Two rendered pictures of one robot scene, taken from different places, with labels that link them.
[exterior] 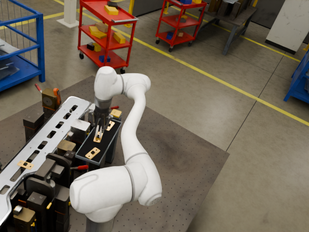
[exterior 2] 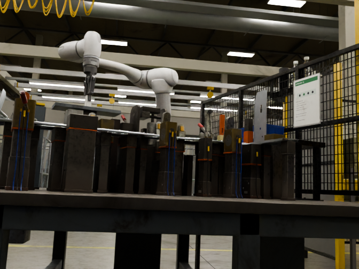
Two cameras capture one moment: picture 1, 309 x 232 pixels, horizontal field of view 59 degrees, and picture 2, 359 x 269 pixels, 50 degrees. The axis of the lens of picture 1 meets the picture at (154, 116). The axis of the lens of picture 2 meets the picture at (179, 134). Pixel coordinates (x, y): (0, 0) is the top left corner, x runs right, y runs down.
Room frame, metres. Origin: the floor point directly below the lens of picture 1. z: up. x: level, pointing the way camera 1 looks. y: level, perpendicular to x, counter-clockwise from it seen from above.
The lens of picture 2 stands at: (1.73, 2.42, 0.73)
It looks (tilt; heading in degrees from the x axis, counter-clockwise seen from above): 8 degrees up; 240
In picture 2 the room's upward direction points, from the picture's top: 2 degrees clockwise
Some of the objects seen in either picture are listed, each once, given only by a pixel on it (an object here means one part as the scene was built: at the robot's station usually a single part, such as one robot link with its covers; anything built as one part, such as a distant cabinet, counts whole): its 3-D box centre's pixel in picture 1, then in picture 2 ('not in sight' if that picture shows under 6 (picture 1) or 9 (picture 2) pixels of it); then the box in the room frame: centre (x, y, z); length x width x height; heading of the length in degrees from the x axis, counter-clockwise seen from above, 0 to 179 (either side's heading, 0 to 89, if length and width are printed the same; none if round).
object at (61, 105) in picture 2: (100, 138); (86, 110); (1.12, 0.27, 1.16); 0.37 x 0.14 x 0.02; 176
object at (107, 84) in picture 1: (107, 82); (90, 45); (1.13, 0.27, 1.54); 0.13 x 0.11 x 0.16; 124
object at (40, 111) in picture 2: (111, 138); (34, 147); (1.38, 0.25, 0.92); 0.08 x 0.08 x 0.44; 86
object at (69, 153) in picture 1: (69, 176); (112, 155); (1.00, 0.39, 0.90); 0.05 x 0.05 x 0.40; 86
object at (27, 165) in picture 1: (25, 164); not in sight; (0.92, 0.62, 1.01); 0.08 x 0.04 x 0.01; 86
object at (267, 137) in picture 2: not in sight; (273, 166); (0.19, 0.80, 0.88); 0.08 x 0.08 x 0.36; 86
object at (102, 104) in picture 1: (103, 99); (91, 62); (1.12, 0.28, 1.43); 0.09 x 0.09 x 0.06
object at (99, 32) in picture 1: (105, 38); not in sight; (3.78, 1.02, 0.49); 0.81 x 0.46 x 0.98; 52
